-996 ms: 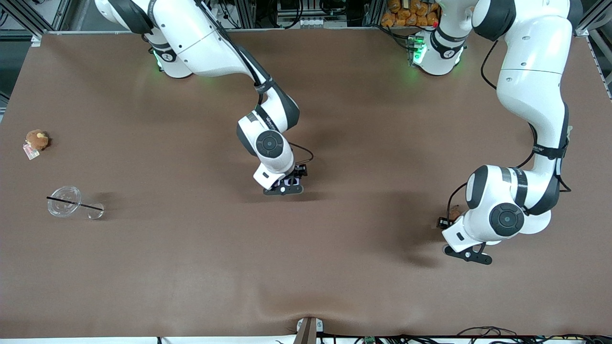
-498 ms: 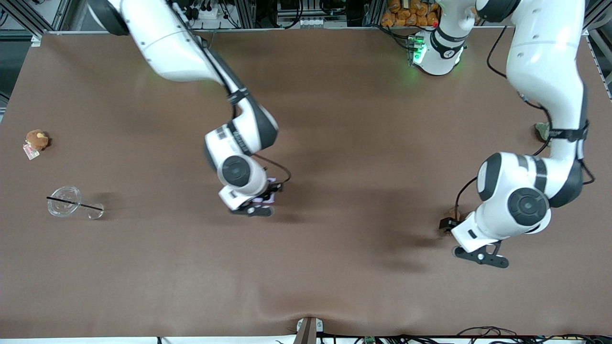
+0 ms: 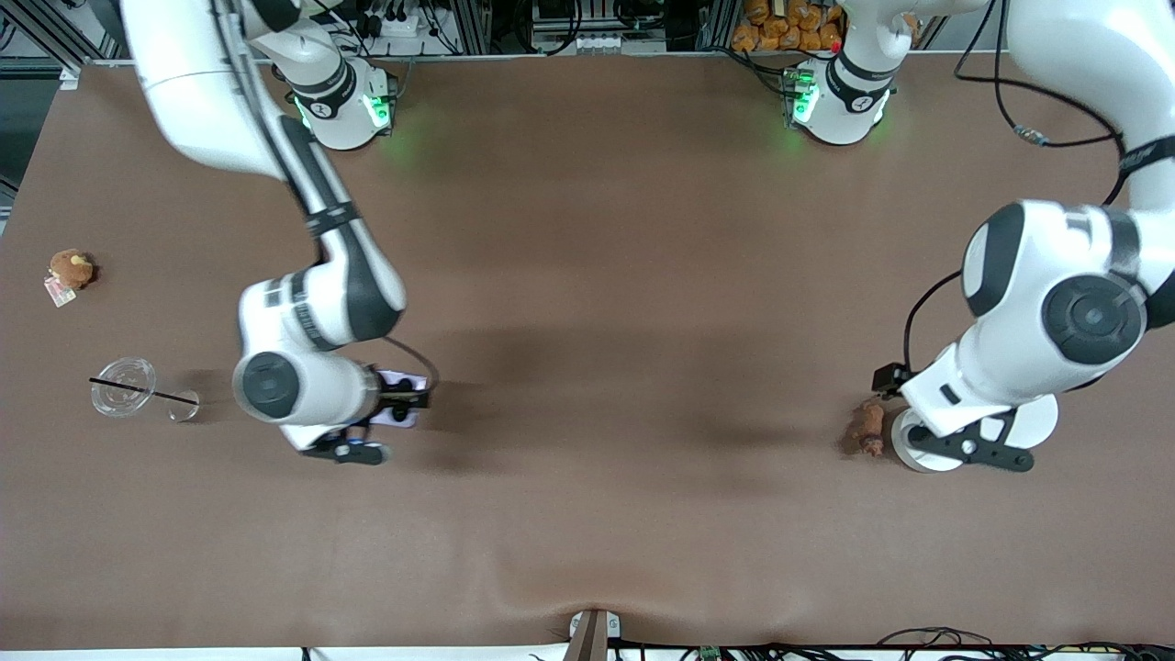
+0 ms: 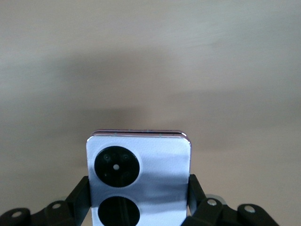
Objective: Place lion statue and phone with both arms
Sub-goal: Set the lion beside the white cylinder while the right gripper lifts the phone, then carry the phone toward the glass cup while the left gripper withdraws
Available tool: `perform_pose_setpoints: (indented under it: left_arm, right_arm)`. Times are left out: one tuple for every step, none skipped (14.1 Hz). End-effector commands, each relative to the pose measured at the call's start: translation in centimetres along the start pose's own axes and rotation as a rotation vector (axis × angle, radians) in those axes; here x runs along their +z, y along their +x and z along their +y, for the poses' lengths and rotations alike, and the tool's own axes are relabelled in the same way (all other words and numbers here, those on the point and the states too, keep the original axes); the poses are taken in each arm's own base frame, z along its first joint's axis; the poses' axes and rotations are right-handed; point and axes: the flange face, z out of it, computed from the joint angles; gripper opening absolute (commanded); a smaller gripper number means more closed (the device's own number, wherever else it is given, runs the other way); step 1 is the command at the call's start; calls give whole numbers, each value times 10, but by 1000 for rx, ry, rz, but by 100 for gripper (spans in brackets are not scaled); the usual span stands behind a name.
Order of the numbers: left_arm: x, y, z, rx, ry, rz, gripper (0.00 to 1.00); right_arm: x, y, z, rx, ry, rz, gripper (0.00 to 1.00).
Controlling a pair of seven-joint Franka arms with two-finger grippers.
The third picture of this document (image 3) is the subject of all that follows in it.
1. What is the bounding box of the lilac flip phone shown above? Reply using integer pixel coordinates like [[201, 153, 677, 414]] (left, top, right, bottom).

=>
[[376, 369, 430, 430]]

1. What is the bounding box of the brown lion statue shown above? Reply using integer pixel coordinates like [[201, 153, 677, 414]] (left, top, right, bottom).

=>
[[845, 399, 888, 458]]

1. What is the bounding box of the white round container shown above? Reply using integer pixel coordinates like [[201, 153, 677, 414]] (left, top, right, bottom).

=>
[[890, 407, 960, 474]]

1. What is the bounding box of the white round lid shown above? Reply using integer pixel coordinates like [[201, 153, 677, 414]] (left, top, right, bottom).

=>
[[1001, 393, 1059, 451]]

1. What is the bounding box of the black drinking straw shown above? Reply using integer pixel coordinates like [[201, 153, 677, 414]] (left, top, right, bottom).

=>
[[89, 377, 200, 406]]

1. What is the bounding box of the clear plastic cup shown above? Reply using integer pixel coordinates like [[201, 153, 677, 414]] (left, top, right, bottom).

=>
[[89, 357, 201, 423]]

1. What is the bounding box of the brown plush toy with tag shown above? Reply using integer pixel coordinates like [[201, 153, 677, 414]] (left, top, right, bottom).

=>
[[44, 249, 95, 308]]

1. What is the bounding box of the orange plush toy pile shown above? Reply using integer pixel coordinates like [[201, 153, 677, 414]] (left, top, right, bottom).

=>
[[732, 0, 844, 53]]

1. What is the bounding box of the white power strip with plugs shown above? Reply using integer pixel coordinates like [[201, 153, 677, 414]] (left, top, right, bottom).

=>
[[353, 0, 442, 39]]

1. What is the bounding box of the black equipment rack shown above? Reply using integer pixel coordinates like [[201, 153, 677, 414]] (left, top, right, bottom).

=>
[[441, 0, 735, 54]]

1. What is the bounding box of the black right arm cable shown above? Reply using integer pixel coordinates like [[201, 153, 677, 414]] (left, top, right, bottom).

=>
[[384, 334, 442, 393]]

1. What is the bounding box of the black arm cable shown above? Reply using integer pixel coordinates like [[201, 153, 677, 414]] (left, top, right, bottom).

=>
[[384, 334, 442, 393], [902, 0, 1128, 370]]

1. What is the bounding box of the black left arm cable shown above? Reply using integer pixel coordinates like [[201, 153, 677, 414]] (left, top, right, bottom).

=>
[[902, 0, 1128, 370]]

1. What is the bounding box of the camera stand with bracket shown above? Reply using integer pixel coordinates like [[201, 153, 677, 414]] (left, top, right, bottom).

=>
[[562, 609, 621, 661]]

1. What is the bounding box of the aluminium table frame rail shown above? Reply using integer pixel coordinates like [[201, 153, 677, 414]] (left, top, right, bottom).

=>
[[0, 0, 125, 93]]

